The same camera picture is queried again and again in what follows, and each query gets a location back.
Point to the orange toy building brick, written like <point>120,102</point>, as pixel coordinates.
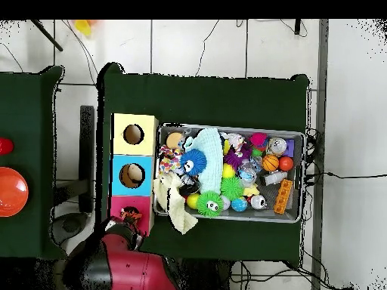
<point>283,196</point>

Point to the mint green muslin cloth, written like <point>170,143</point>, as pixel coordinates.
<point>213,157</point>

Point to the black rod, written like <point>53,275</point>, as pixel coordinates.
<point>48,37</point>

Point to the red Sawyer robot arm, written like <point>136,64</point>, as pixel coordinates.
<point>136,269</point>

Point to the crumpled polka dot paper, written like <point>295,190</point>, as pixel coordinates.
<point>169,161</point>

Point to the orange bowl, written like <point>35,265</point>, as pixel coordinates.
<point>12,191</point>

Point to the dark green side table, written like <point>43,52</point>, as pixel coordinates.
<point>24,105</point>

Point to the cream muslin cloth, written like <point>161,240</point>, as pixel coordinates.
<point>178,214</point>

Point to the small orange basketball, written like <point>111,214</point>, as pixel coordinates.
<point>270,163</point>

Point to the small red plastic object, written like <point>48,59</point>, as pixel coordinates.
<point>5,146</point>

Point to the smooth orange-red ball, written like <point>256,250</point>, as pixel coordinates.
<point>286,163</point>

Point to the blue spiky ball with eyes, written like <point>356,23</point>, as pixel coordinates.
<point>193,161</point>

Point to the small tiger plush toy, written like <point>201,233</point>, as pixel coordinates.
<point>131,216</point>

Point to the small green spiky rubber ball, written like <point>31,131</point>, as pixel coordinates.
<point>232,188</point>

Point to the pink spiky rubber ball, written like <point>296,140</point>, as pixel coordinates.
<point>257,139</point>

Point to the dark green tablecloth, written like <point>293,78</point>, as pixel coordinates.
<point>211,99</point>

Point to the wooden box with three holes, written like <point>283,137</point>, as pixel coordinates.
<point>133,187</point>

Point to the yellow plastic toy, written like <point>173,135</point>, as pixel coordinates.
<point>82,26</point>

